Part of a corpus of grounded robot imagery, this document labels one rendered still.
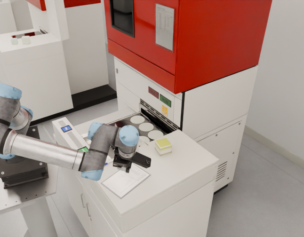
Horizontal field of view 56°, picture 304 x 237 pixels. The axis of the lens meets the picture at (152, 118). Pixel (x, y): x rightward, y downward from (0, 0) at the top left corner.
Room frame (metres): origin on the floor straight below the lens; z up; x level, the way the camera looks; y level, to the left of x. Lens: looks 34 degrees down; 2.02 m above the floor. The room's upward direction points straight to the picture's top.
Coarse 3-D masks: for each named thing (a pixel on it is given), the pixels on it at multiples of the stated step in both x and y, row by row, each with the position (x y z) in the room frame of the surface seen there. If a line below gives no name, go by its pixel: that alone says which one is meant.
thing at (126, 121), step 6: (138, 114) 1.71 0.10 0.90; (120, 120) 1.63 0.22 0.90; (126, 120) 1.63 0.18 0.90; (144, 120) 1.63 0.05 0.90; (120, 126) 1.56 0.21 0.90; (138, 126) 1.56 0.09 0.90; (156, 126) 1.56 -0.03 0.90; (144, 132) 1.50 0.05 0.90; (162, 132) 1.50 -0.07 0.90; (150, 138) 1.43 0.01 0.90
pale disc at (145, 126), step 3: (144, 123) 1.60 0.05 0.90; (147, 123) 1.60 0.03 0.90; (150, 123) 1.60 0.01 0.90; (141, 126) 1.56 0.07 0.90; (144, 126) 1.56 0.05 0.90; (147, 126) 1.56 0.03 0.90; (150, 126) 1.56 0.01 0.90; (141, 129) 1.53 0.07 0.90; (144, 129) 1.53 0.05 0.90; (147, 129) 1.53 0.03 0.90; (150, 129) 1.53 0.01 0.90
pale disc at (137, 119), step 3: (132, 117) 1.68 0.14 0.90; (135, 117) 1.68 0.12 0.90; (138, 117) 1.68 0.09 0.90; (141, 117) 1.68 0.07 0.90; (132, 120) 1.63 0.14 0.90; (135, 120) 1.63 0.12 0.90; (138, 120) 1.63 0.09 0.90; (141, 120) 1.63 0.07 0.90; (135, 123) 1.60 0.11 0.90; (138, 123) 1.60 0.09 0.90
